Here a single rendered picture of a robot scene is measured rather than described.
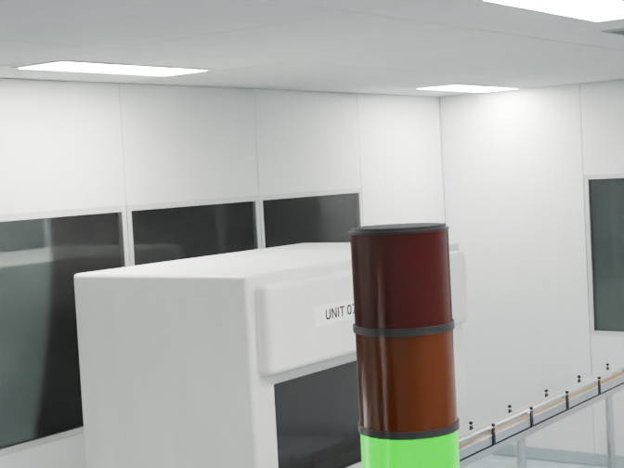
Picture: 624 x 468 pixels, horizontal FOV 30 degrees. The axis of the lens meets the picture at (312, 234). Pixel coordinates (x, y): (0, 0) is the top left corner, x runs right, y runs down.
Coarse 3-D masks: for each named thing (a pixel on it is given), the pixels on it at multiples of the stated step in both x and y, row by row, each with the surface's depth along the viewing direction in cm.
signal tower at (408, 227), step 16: (400, 224) 59; (416, 224) 59; (432, 224) 58; (384, 336) 56; (400, 336) 56; (368, 432) 57; (384, 432) 56; (416, 432) 56; (432, 432) 56; (448, 432) 57
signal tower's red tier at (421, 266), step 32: (352, 256) 58; (384, 256) 56; (416, 256) 56; (448, 256) 57; (384, 288) 56; (416, 288) 56; (448, 288) 57; (384, 320) 56; (416, 320) 56; (448, 320) 57
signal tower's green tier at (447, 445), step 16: (368, 448) 57; (384, 448) 56; (400, 448) 56; (416, 448) 56; (432, 448) 56; (448, 448) 57; (368, 464) 57; (384, 464) 57; (400, 464) 56; (416, 464) 56; (432, 464) 56; (448, 464) 57
